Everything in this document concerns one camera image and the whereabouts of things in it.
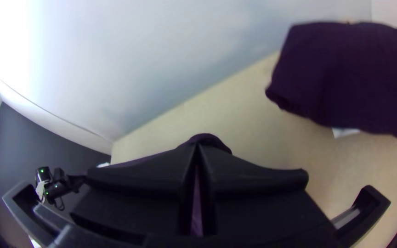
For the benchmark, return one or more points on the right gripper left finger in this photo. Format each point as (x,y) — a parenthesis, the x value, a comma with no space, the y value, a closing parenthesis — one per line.
(143,186)

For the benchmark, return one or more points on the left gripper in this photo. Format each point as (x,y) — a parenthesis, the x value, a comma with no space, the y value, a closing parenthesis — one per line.
(70,184)

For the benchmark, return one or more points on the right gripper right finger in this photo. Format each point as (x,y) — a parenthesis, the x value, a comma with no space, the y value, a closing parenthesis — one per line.
(253,193)

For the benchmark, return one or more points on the black t-shirt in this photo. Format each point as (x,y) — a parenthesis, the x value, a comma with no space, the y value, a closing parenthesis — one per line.
(207,139)

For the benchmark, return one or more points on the pile of folded clothes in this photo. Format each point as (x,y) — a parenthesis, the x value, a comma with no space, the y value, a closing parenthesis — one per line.
(343,75)

